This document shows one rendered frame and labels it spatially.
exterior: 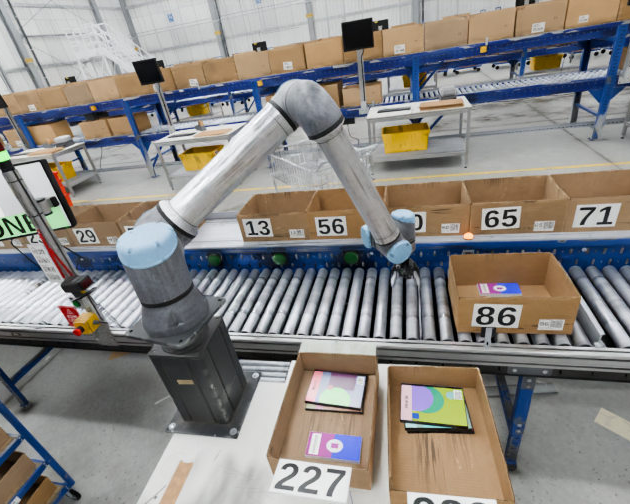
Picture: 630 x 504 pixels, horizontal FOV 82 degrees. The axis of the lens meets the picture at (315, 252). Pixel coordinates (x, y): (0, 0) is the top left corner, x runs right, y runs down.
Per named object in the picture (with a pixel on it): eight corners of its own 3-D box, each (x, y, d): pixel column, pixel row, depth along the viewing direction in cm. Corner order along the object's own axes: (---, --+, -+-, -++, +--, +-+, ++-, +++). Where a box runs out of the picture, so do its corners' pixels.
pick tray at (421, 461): (389, 511, 92) (387, 491, 87) (388, 385, 124) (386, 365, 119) (512, 524, 86) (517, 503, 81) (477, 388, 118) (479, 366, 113)
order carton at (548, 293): (456, 332, 140) (458, 297, 131) (447, 286, 164) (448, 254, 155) (572, 334, 130) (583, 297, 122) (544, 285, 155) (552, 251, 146)
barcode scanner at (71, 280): (91, 301, 153) (76, 281, 149) (71, 303, 157) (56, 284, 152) (102, 291, 159) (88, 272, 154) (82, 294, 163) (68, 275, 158)
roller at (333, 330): (328, 346, 151) (322, 338, 149) (345, 274, 194) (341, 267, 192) (339, 344, 149) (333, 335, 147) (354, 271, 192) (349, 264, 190)
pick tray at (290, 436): (272, 477, 104) (264, 457, 99) (302, 370, 135) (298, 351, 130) (372, 491, 97) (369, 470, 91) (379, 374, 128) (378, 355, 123)
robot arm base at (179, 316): (180, 342, 97) (168, 312, 92) (129, 331, 104) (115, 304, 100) (221, 299, 112) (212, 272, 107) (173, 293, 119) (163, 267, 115)
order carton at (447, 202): (385, 238, 183) (383, 208, 175) (387, 213, 207) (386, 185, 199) (468, 236, 173) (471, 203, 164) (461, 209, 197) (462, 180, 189)
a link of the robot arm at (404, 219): (384, 211, 143) (407, 204, 145) (386, 238, 149) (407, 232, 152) (397, 220, 135) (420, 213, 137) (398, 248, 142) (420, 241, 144)
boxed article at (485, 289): (521, 296, 150) (522, 293, 149) (479, 296, 154) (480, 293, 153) (516, 285, 156) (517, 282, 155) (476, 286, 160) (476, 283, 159)
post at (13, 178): (97, 345, 180) (-11, 174, 135) (104, 338, 184) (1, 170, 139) (117, 346, 176) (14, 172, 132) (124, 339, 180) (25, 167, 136)
